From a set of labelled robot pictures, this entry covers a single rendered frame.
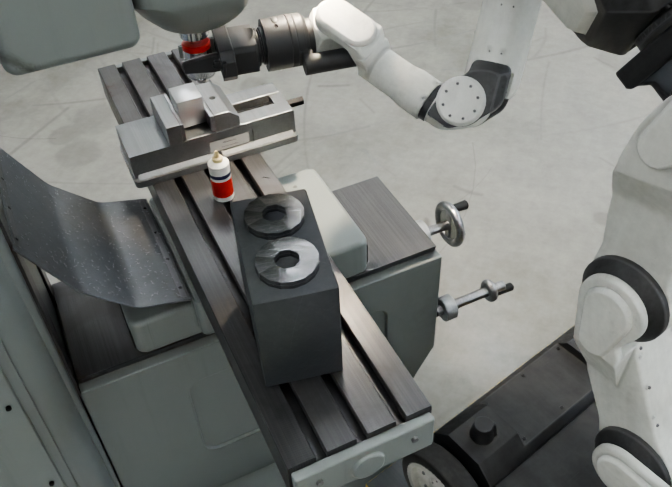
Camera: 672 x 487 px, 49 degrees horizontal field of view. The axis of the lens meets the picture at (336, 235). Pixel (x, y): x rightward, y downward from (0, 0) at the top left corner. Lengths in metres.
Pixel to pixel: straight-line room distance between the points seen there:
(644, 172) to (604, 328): 0.27
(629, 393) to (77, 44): 1.00
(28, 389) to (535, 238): 1.89
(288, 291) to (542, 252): 1.80
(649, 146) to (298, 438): 0.61
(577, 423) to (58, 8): 1.18
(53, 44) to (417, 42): 2.93
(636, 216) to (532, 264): 1.57
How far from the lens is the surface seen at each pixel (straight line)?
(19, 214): 1.33
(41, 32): 1.09
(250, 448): 1.84
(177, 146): 1.51
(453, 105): 1.19
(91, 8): 1.08
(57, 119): 3.60
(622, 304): 1.15
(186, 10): 1.15
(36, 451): 1.49
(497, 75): 1.19
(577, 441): 1.57
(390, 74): 1.25
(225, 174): 1.41
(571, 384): 1.62
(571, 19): 1.02
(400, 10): 4.17
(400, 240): 1.63
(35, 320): 1.32
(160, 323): 1.43
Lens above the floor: 1.86
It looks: 43 degrees down
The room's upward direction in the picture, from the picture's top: 3 degrees counter-clockwise
